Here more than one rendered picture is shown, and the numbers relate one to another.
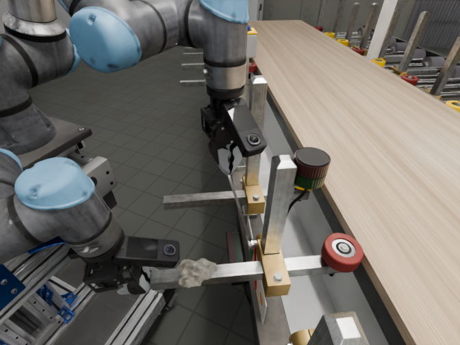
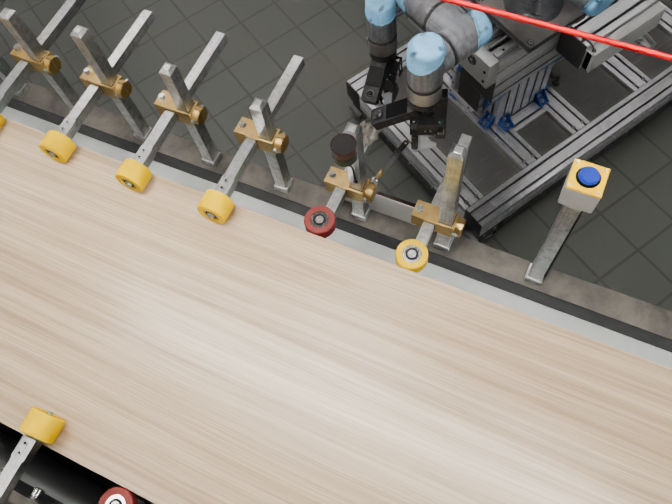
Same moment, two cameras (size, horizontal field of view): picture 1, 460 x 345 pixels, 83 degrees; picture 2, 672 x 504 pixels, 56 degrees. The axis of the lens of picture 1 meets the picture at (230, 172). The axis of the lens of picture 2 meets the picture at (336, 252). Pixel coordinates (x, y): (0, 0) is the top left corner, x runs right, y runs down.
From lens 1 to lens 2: 1.47 m
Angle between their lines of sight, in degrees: 68
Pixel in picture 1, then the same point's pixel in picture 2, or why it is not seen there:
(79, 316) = (482, 134)
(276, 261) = (344, 181)
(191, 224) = not seen: hidden behind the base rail
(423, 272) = (272, 256)
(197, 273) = (366, 129)
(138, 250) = (373, 73)
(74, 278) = (534, 132)
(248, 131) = (384, 112)
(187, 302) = not seen: hidden behind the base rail
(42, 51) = not seen: outside the picture
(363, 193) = (356, 287)
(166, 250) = (368, 91)
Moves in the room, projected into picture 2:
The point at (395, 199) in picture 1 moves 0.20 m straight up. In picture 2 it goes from (333, 308) to (324, 277)
